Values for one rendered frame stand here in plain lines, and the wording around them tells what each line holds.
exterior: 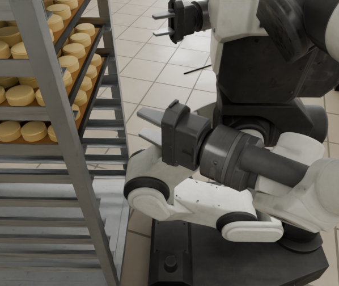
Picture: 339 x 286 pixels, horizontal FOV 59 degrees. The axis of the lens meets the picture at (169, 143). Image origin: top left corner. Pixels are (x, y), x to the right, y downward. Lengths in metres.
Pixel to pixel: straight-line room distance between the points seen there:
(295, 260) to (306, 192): 0.86
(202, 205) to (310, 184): 0.66
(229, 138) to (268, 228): 0.66
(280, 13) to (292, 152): 0.18
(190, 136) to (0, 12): 0.32
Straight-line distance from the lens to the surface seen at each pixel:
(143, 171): 0.89
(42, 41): 0.47
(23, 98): 0.62
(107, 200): 1.33
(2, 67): 0.55
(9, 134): 0.70
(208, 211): 1.03
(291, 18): 0.40
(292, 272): 1.20
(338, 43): 0.36
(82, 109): 0.74
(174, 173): 0.88
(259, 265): 1.18
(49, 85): 0.50
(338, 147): 1.98
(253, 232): 1.07
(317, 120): 0.84
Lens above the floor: 1.20
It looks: 43 degrees down
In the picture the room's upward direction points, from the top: straight up
